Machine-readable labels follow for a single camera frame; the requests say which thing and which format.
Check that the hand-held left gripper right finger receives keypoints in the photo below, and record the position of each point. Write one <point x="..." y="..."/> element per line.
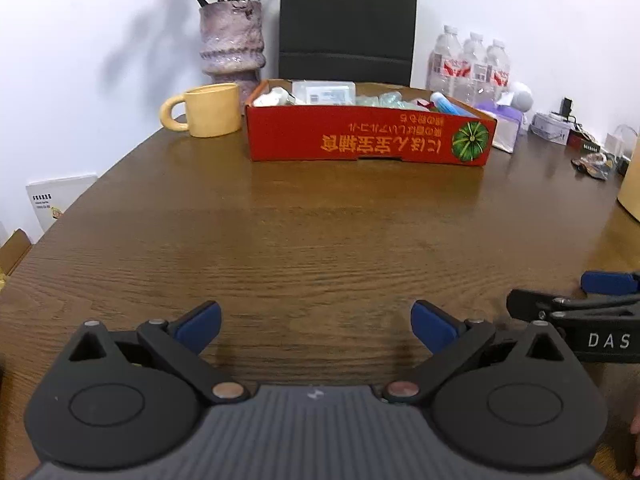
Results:
<point x="432" y="327"/>

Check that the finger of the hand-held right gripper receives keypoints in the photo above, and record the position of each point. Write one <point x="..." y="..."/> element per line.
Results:
<point x="527" y="305"/>
<point x="610" y="282"/>

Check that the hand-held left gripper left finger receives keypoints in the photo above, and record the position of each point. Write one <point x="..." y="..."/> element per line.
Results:
<point x="200" y="327"/>

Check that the blue tube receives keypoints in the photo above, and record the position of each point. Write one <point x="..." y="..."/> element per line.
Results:
<point x="447" y="104"/>

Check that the red cardboard box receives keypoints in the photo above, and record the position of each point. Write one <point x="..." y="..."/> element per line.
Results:
<point x="300" y="135"/>

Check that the pale green translucent packets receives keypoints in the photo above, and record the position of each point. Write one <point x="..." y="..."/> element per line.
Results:
<point x="387" y="100"/>

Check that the white wrapper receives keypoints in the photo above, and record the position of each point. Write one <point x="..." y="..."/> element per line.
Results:
<point x="272" y="97"/>

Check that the white plastic case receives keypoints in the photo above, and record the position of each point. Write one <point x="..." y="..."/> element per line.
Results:
<point x="322" y="94"/>

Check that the tan cardboard box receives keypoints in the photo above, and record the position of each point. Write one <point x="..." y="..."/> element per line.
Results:
<point x="631" y="180"/>

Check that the crumpled snack wrapper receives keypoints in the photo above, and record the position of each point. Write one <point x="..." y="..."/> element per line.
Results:
<point x="595" y="166"/>

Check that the dark small box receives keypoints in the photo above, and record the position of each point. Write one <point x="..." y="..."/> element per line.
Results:
<point x="585" y="141"/>

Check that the purple tissue pack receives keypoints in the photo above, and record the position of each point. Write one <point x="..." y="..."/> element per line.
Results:
<point x="502" y="127"/>

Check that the black charger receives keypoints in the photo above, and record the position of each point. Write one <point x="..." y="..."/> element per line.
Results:
<point x="566" y="107"/>

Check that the white carton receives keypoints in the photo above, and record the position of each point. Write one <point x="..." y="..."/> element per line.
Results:
<point x="60" y="205"/>

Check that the brown cardboard carton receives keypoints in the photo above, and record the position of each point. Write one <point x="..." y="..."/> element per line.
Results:
<point x="14" y="252"/>

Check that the white round gadget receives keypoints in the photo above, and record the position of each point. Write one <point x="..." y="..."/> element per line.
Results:
<point x="520" y="94"/>

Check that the yellow ceramic mug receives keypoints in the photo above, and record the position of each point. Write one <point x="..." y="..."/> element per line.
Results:
<point x="215" y="110"/>

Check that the clear water bottle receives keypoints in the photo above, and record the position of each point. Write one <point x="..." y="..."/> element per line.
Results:
<point x="498" y="72"/>
<point x="444" y="65"/>
<point x="472" y="70"/>

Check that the purple ceramic vase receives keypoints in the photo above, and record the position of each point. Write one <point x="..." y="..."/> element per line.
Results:
<point x="230" y="50"/>

